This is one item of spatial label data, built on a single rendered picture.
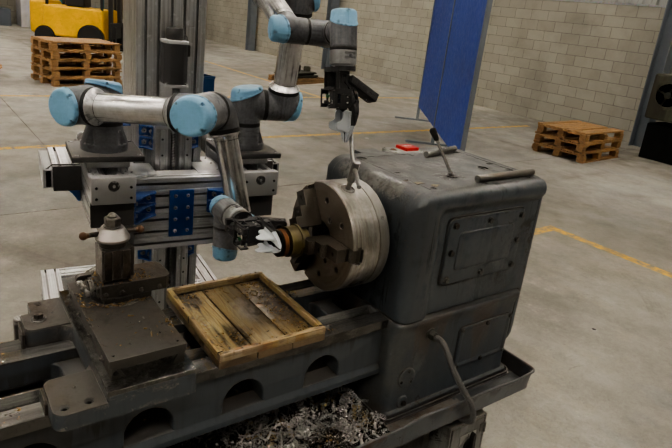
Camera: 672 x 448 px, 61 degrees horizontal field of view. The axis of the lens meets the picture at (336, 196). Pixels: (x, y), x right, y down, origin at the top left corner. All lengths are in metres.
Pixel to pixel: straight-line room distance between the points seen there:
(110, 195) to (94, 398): 0.81
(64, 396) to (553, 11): 12.32
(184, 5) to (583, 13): 10.92
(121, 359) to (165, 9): 1.32
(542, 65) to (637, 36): 1.95
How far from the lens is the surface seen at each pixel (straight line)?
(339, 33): 1.62
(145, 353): 1.30
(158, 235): 2.16
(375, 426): 1.78
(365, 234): 1.53
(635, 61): 12.05
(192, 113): 1.66
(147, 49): 2.20
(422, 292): 1.66
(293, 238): 1.54
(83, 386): 1.34
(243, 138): 2.15
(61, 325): 1.55
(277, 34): 1.67
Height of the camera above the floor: 1.69
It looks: 18 degrees down
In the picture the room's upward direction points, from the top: 7 degrees clockwise
